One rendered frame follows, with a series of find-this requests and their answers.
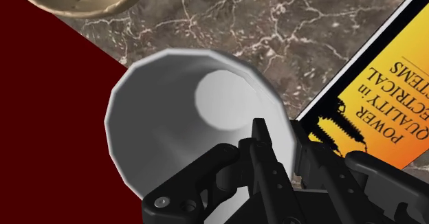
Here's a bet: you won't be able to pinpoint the yellow and black book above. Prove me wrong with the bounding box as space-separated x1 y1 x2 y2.
296 0 429 170

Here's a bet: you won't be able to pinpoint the white cup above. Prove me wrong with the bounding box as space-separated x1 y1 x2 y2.
104 47 298 224

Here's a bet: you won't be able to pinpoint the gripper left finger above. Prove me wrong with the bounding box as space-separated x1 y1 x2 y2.
142 117 304 224

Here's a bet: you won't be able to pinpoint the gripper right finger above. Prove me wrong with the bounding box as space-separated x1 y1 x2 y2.
290 119 429 224

